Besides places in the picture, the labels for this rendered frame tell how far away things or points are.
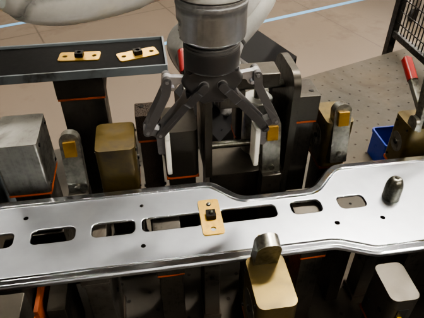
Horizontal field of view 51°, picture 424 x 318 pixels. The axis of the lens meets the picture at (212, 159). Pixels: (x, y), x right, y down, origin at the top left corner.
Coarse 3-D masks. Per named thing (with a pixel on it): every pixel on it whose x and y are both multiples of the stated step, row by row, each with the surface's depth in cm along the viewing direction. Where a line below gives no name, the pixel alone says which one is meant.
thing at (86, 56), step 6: (60, 54) 92; (66, 54) 92; (72, 54) 92; (78, 54) 90; (84, 54) 92; (90, 54) 92; (96, 54) 92; (60, 60) 90; (66, 60) 90; (72, 60) 90; (78, 60) 90; (84, 60) 90; (90, 60) 90; (96, 60) 90
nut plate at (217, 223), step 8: (208, 200) 81; (216, 200) 81; (200, 208) 80; (208, 208) 80; (216, 208) 80; (200, 216) 78; (208, 216) 77; (216, 216) 78; (208, 224) 77; (216, 224) 77; (208, 232) 75; (216, 232) 75; (224, 232) 75
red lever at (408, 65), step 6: (402, 60) 95; (408, 60) 94; (408, 66) 93; (414, 66) 93; (408, 72) 93; (414, 72) 93; (408, 78) 93; (414, 78) 93; (414, 84) 92; (414, 90) 92; (420, 90) 92; (414, 96) 92; (414, 102) 92
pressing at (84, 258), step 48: (144, 192) 83; (192, 192) 83; (288, 192) 83; (336, 192) 83; (96, 240) 74; (144, 240) 74; (192, 240) 74; (240, 240) 74; (288, 240) 74; (336, 240) 75; (384, 240) 74; (0, 288) 68
